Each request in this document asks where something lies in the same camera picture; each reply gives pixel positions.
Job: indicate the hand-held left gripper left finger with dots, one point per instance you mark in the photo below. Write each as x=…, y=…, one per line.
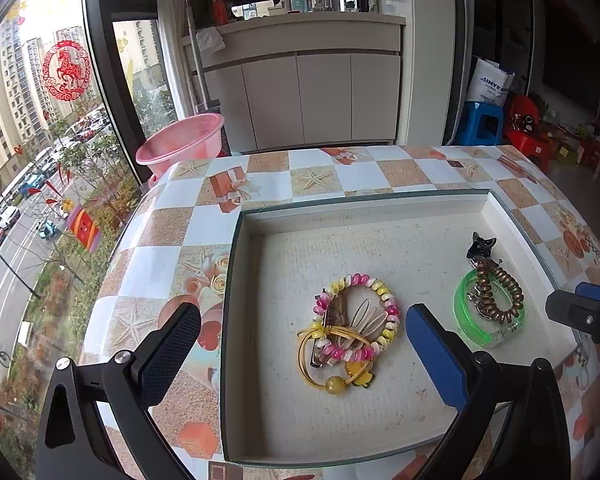
x=172, y=355

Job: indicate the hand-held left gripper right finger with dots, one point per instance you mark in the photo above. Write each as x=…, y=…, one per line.
x=437, y=355

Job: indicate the beige snap hair clip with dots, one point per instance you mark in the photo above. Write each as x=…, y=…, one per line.
x=367, y=317

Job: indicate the brown patterned hair clip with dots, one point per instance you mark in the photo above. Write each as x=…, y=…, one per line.
x=337, y=317

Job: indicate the small black claw clip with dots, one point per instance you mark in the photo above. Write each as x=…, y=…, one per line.
x=481, y=247

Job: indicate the white square tray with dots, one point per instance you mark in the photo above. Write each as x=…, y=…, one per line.
x=380, y=240

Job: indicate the checkered seashell tablecloth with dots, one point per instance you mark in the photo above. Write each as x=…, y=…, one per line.
x=170, y=240

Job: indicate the pile of cardboard boxes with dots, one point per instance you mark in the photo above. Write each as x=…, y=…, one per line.
x=587, y=147

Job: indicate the red plastic chair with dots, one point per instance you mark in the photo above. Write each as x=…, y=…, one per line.
x=530, y=140

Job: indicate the pink plastic basin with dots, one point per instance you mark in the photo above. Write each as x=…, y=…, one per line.
x=180, y=142

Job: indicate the blue plastic stool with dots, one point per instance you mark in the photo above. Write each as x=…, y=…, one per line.
x=472, y=112

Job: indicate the white printed bag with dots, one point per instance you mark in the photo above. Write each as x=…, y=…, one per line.
x=490, y=82

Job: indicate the white sink cabinet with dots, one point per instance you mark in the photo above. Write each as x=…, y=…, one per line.
x=300, y=95

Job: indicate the white pole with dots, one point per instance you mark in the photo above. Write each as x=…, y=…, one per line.
x=198, y=65

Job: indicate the red horse window sticker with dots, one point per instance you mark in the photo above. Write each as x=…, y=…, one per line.
x=67, y=70

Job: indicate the white cloth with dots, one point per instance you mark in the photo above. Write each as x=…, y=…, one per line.
x=210, y=40

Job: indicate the red bottle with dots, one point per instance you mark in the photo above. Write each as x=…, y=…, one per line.
x=220, y=10

